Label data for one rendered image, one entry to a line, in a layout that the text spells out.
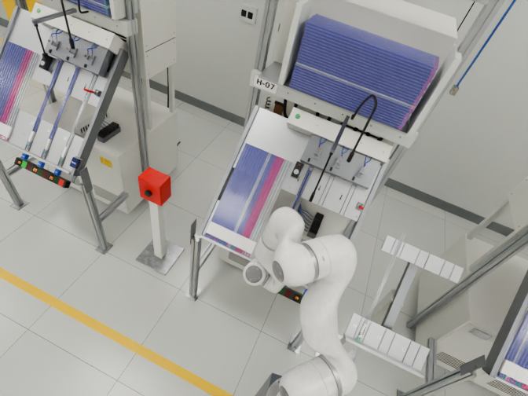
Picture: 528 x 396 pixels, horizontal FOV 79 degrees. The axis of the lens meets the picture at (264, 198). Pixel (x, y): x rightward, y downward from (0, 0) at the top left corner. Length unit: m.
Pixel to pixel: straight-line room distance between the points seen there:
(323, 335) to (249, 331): 1.34
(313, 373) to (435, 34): 1.28
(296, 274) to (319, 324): 0.18
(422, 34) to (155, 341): 2.05
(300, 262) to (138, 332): 1.57
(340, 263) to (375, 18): 1.04
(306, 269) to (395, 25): 1.08
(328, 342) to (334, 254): 0.25
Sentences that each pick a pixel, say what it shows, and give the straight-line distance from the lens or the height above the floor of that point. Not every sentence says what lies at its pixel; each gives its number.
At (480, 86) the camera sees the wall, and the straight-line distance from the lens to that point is 3.05.
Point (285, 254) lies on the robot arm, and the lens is 0.77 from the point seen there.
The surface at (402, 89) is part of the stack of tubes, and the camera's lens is 1.40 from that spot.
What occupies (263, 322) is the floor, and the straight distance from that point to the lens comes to 2.25.
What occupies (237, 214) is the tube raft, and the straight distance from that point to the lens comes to 1.58.
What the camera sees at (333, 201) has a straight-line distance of 1.57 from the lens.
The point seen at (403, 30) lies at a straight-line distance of 1.53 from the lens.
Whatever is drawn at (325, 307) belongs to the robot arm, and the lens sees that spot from 0.87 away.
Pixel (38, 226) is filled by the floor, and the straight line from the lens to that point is 2.76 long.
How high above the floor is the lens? 2.05
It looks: 46 degrees down
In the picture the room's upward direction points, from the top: 16 degrees clockwise
